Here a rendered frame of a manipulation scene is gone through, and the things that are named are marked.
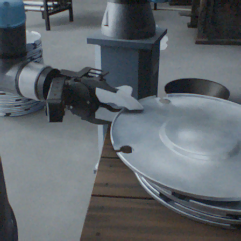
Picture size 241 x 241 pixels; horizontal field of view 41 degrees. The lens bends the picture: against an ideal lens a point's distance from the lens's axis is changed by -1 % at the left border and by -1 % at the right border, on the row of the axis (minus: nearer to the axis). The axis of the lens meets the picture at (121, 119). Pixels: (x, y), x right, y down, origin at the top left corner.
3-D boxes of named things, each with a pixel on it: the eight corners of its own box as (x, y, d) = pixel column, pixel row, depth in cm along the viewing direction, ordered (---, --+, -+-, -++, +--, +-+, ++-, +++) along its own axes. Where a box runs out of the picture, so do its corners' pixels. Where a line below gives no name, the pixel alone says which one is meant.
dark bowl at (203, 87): (165, 118, 140) (166, 103, 137) (161, 90, 167) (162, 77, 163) (234, 119, 139) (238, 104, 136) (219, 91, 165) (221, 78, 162)
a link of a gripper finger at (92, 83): (120, 81, 58) (77, 72, 60) (116, 84, 56) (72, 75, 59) (119, 105, 60) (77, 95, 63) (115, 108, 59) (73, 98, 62)
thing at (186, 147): (157, 225, 36) (157, 220, 36) (90, 107, 59) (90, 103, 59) (341, 176, 45) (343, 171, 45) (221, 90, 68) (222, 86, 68)
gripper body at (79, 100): (112, 70, 64) (60, 59, 68) (92, 85, 57) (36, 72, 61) (110, 104, 68) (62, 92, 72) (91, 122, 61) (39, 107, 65)
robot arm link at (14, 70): (-27, 53, 65) (-22, 91, 69) (16, 63, 62) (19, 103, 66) (0, 45, 72) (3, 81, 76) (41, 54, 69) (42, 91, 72)
